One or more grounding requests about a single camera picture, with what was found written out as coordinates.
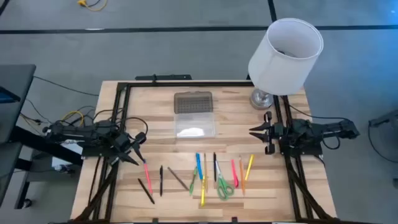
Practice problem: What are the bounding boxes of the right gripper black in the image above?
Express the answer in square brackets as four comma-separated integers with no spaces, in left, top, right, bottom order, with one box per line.
[249,111,285,156]

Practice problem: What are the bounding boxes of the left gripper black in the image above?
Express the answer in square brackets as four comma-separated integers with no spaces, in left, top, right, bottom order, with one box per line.
[107,131,147,166]

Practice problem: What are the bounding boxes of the pink pencil blue cap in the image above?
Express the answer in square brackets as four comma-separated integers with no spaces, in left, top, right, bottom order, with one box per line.
[143,159,154,195]

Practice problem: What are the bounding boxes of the thin black pen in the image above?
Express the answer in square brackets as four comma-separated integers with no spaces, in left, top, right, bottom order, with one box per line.
[137,177,155,205]

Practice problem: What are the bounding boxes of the yellow highlighter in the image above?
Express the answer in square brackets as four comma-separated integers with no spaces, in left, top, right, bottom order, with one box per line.
[244,154,255,182]
[200,175,206,207]

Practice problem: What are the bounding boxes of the orange pencil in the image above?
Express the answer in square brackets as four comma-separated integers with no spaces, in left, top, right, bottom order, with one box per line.
[238,155,246,196]

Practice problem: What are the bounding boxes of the grey pen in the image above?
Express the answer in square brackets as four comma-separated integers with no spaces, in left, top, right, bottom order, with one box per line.
[167,166,190,191]

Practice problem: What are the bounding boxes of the pink highlighter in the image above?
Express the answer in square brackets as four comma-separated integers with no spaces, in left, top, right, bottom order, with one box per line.
[230,159,239,189]

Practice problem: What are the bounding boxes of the green handled scissors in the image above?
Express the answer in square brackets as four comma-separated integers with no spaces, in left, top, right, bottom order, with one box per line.
[215,159,235,201]

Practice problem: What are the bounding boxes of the green mechanical pencil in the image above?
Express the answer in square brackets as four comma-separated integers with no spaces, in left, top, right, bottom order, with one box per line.
[188,166,198,196]

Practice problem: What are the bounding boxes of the blue pen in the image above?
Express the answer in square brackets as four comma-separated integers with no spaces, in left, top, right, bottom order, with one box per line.
[195,152,204,180]

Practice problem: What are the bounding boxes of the clear plastic pencil box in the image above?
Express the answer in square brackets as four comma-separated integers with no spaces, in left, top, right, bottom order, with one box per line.
[173,91,216,139]

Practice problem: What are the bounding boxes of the table lamp white shade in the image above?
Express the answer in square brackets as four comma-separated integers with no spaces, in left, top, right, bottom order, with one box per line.
[248,17,325,111]

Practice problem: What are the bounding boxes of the white printed label sheet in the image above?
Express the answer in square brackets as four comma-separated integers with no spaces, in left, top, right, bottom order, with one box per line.
[51,139,88,169]

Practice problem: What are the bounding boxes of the dark tablet screen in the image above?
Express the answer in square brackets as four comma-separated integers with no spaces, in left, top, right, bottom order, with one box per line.
[0,86,22,104]

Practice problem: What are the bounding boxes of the grey desk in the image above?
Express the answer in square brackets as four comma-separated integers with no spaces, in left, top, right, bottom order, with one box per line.
[0,63,84,210]

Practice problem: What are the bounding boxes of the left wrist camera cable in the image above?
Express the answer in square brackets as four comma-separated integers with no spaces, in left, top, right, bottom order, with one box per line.
[124,116,149,138]

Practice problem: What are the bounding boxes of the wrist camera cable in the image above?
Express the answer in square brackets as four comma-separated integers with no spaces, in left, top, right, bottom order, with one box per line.
[322,136,341,151]
[124,116,149,138]

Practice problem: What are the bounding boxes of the long black right arm cable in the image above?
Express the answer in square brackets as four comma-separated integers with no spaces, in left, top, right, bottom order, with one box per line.
[281,95,352,123]

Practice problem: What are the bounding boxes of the yellow cable loop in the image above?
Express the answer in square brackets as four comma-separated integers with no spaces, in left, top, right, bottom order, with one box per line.
[61,110,85,127]

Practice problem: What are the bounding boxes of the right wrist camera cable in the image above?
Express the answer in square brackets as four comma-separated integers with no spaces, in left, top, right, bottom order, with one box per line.
[322,136,341,151]

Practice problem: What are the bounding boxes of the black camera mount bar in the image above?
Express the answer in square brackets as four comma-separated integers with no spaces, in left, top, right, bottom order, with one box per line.
[134,73,193,82]

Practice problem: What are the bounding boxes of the black aluminium table frame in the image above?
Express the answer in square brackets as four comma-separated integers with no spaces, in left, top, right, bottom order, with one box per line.
[71,80,340,224]

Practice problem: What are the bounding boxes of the thin black floor cable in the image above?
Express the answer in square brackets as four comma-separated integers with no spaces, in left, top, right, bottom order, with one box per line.
[33,75,100,97]

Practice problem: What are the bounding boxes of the black curved floor cable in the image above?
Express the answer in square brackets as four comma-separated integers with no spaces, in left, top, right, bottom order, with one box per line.
[367,120,398,165]

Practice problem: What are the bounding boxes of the yellow floor cable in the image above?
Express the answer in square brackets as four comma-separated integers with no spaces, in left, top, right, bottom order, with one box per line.
[76,0,108,12]

